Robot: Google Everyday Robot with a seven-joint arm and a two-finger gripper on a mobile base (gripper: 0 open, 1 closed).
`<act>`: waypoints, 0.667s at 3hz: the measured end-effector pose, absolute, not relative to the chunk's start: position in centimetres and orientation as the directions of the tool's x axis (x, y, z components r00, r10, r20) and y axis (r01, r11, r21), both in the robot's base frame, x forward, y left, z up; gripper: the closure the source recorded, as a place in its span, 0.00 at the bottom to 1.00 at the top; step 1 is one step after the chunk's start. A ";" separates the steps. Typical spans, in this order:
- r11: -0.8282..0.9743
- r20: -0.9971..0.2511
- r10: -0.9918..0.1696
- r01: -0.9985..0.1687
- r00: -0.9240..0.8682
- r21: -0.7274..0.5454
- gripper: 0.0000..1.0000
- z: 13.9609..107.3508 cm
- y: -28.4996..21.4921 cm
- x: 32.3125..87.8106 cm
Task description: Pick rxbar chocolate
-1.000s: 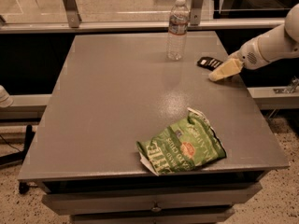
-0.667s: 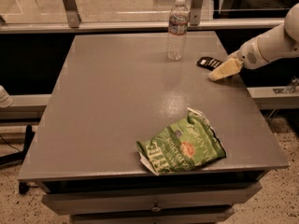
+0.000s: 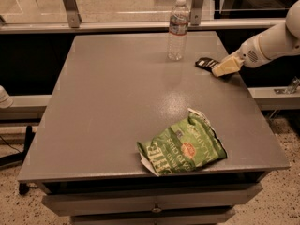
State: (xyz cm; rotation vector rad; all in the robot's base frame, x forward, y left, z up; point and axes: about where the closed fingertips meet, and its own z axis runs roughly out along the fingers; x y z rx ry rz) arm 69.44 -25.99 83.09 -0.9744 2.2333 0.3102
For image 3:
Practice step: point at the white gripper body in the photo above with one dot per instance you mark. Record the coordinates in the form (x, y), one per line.
(248, 56)

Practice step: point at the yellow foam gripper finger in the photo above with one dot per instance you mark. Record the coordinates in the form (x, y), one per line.
(228, 66)

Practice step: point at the black rxbar chocolate bar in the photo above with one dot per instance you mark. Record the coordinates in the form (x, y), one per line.
(212, 66)

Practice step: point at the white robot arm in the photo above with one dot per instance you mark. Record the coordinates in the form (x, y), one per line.
(282, 39)

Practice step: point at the clear plastic water bottle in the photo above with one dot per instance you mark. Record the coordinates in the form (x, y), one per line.
(178, 30)

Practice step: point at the green chips bag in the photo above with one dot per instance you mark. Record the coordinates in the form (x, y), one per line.
(182, 147)

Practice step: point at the grey table drawer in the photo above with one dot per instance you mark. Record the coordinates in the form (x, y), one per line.
(149, 200)

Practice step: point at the grey metal railing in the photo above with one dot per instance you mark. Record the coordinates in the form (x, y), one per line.
(94, 16)

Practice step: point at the white object at left edge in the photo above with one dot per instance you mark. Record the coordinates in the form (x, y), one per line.
(5, 99)

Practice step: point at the black stand base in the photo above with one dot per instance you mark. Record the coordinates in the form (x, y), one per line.
(20, 157)

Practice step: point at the metal bracket on ledge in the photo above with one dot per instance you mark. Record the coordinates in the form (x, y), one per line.
(291, 88)

